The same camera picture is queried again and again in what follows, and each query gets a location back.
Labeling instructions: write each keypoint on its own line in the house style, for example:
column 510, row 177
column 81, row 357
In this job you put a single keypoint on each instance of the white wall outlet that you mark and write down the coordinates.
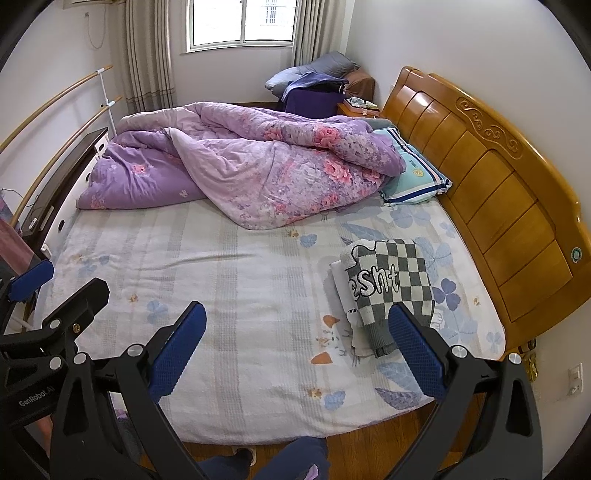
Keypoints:
column 574, row 381

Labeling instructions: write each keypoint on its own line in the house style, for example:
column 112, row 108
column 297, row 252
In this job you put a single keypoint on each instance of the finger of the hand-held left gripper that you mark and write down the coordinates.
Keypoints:
column 30, row 279
column 85, row 300

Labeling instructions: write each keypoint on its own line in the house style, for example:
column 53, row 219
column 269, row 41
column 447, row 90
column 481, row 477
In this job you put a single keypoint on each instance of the wooden nightstand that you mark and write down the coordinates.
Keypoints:
column 344, row 110

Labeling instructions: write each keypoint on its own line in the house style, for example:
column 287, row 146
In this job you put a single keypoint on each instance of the grey white checkered sweater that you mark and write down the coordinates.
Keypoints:
column 401, row 272

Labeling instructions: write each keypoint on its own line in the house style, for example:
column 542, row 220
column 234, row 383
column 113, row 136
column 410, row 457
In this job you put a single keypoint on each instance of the striped light blue pillow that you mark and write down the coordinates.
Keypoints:
column 415, row 175

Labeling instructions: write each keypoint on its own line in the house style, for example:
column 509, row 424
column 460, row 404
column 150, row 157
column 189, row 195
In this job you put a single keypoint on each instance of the white rail post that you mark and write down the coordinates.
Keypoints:
column 107, row 101

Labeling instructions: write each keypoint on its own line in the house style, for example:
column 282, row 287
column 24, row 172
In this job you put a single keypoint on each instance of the wooden bed headboard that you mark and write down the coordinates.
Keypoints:
column 508, row 207

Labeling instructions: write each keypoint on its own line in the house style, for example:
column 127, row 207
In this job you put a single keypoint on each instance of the white leaf print bed sheet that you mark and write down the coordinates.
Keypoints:
column 207, row 267

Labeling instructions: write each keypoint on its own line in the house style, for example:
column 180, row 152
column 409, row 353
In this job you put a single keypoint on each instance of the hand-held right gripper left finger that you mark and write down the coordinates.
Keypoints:
column 180, row 350

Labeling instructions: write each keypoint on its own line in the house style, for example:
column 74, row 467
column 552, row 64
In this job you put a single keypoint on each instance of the purple floral quilt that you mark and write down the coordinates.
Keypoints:
column 277, row 175

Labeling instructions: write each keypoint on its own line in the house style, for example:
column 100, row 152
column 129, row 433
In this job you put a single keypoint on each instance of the mauve cloth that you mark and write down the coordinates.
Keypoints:
column 14, row 249

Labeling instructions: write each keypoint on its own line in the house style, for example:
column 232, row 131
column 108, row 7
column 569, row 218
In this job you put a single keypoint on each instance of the person's right leg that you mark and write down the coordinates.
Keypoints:
column 304, row 450

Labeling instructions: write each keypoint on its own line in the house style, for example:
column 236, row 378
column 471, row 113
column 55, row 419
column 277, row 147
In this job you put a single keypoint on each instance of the dark purple blanket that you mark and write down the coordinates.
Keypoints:
column 314, row 99

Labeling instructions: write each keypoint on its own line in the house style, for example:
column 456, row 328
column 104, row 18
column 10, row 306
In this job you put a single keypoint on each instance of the beige slipper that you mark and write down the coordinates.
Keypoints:
column 244, row 454

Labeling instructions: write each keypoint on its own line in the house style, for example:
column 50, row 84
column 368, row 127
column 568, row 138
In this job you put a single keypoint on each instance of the purple slipper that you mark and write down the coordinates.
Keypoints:
column 311, row 473

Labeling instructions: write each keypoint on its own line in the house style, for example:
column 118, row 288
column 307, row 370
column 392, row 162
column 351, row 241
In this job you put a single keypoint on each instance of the wooden wall rail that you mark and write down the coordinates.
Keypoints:
column 69, row 152
column 51, row 99

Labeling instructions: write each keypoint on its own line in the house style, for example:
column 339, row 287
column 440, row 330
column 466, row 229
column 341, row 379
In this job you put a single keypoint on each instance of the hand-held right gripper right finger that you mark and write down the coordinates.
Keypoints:
column 415, row 355

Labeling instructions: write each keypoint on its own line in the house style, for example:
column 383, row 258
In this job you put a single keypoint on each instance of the grey blue pillow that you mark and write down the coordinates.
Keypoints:
column 304, row 71

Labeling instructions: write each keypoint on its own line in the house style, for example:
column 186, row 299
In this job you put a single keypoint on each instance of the person's left leg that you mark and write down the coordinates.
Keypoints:
column 221, row 468

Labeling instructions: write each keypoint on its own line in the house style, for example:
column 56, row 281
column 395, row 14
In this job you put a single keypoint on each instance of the window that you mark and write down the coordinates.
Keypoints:
column 221, row 23

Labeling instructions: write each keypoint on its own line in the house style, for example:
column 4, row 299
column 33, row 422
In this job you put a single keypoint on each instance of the white folded garment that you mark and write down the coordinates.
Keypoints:
column 344, row 295

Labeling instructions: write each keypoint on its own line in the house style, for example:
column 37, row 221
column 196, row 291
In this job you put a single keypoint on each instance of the beige striped curtain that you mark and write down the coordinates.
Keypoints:
column 147, row 60
column 323, row 32

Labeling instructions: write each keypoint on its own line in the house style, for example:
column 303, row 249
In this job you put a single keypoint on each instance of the brown cloth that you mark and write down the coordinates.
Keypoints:
column 361, row 84

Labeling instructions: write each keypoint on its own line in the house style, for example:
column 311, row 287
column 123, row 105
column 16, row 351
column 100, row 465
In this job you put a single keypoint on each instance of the person's leg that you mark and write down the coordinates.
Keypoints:
column 304, row 450
column 221, row 468

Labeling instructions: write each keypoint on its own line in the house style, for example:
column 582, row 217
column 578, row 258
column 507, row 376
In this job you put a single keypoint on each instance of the brass bed bracket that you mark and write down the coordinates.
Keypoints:
column 532, row 367

